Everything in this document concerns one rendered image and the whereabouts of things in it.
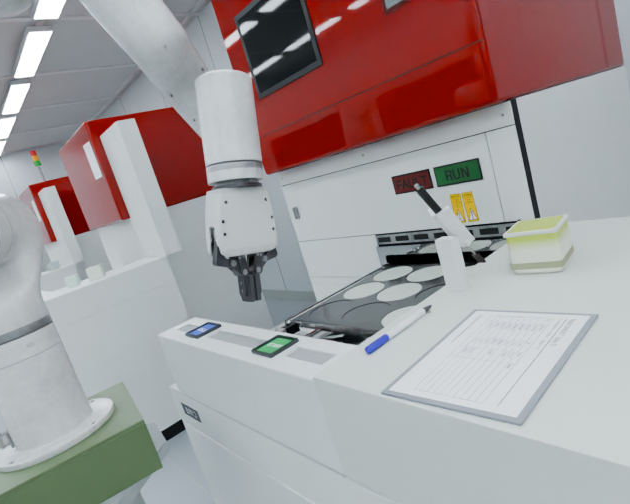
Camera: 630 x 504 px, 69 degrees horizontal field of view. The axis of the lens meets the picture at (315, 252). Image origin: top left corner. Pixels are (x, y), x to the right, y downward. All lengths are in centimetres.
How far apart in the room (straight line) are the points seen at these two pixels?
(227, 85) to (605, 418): 58
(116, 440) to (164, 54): 58
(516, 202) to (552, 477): 70
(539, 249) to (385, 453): 37
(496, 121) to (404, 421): 69
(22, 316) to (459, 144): 89
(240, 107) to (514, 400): 50
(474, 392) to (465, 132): 70
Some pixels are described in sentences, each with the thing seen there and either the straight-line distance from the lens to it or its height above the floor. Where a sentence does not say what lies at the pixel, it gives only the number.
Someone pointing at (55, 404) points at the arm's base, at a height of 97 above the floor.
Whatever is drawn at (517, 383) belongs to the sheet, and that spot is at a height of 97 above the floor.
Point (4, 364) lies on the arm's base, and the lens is 86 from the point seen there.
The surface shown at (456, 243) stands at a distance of 72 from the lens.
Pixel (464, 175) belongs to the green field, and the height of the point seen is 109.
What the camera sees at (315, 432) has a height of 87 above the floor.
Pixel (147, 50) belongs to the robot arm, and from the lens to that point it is 73.
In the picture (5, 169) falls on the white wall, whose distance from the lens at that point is 874.
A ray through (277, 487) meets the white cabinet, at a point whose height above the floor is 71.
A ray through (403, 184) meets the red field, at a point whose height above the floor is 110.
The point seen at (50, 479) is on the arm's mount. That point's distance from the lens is 84.
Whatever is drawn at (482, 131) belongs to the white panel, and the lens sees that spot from 105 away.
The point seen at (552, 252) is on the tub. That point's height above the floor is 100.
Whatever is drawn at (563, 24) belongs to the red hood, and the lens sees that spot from 132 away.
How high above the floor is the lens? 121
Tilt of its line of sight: 11 degrees down
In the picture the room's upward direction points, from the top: 17 degrees counter-clockwise
